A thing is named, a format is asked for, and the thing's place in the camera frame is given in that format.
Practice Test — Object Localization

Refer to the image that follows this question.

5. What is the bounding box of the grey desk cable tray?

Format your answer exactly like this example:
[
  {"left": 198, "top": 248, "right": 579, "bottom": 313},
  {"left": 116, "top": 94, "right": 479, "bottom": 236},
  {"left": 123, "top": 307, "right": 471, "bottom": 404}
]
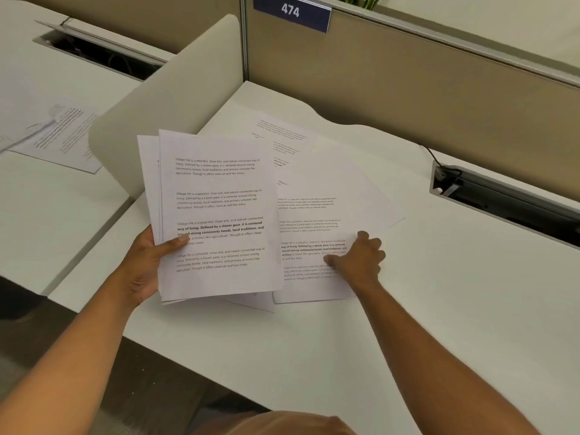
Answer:
[
  {"left": 429, "top": 159, "right": 580, "bottom": 248},
  {"left": 33, "top": 17, "right": 169, "bottom": 83}
]

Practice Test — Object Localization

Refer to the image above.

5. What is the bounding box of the printed paper sheet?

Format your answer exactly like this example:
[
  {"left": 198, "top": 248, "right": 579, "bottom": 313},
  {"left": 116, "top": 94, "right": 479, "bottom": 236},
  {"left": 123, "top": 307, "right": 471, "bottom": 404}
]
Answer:
[
  {"left": 274, "top": 139, "right": 406, "bottom": 231},
  {"left": 272, "top": 188, "right": 359, "bottom": 305},
  {"left": 8, "top": 102, "right": 103, "bottom": 175},
  {"left": 0, "top": 118, "right": 57, "bottom": 153},
  {"left": 247, "top": 111, "right": 319, "bottom": 179}
]

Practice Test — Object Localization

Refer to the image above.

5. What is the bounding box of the blue desk number sign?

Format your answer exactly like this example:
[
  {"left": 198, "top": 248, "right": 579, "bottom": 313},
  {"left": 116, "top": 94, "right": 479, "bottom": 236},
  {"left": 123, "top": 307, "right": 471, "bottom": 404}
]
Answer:
[{"left": 252, "top": 0, "right": 333, "bottom": 34}]

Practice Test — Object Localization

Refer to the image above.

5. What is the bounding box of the person's left hand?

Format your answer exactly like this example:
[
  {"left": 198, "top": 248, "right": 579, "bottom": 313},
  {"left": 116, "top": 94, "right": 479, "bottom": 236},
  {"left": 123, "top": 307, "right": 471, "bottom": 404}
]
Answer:
[{"left": 119, "top": 224, "right": 190, "bottom": 309}]

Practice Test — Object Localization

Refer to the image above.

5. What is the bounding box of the person's right forearm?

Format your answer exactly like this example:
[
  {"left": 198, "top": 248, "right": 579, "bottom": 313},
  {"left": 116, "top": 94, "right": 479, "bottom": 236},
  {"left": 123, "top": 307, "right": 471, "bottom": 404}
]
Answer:
[{"left": 348, "top": 277, "right": 580, "bottom": 435}]

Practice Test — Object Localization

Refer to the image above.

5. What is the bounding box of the person's beige shirt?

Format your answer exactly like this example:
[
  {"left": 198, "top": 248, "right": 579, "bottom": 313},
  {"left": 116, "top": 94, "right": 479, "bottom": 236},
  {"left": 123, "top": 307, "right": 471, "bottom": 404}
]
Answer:
[{"left": 217, "top": 410, "right": 359, "bottom": 435}]

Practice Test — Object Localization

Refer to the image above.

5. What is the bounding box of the person's right hand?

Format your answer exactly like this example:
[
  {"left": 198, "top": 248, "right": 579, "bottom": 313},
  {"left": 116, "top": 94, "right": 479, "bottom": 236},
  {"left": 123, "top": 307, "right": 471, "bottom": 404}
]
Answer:
[{"left": 322, "top": 231, "right": 387, "bottom": 292}]

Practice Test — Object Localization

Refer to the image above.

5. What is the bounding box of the white curved desk divider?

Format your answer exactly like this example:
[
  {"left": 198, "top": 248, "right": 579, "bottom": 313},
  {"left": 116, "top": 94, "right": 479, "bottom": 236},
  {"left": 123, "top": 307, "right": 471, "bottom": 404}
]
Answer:
[{"left": 88, "top": 13, "right": 244, "bottom": 201}]

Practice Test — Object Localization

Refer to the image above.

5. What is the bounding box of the person's left forearm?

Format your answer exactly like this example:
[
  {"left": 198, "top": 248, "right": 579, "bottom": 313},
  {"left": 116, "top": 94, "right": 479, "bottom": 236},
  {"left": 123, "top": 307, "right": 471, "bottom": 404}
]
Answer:
[{"left": 0, "top": 275, "right": 137, "bottom": 435}]

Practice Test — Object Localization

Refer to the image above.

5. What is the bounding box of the beige cubicle partition panel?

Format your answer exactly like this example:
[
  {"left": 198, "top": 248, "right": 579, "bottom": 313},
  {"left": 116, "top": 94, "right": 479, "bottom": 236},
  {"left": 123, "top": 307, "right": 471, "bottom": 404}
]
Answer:
[
  {"left": 240, "top": 0, "right": 580, "bottom": 188},
  {"left": 0, "top": 0, "right": 242, "bottom": 56}
]

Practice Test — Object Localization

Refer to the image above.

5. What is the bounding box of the bundle of printed paper sheets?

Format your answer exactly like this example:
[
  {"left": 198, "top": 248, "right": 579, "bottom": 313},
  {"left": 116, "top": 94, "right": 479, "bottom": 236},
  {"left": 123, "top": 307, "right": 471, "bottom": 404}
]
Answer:
[{"left": 137, "top": 129, "right": 285, "bottom": 305}]

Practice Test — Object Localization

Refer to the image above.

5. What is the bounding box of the black cable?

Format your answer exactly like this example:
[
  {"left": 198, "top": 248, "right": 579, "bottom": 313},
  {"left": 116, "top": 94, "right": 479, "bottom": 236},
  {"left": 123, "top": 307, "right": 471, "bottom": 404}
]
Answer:
[{"left": 419, "top": 144, "right": 464, "bottom": 188}]

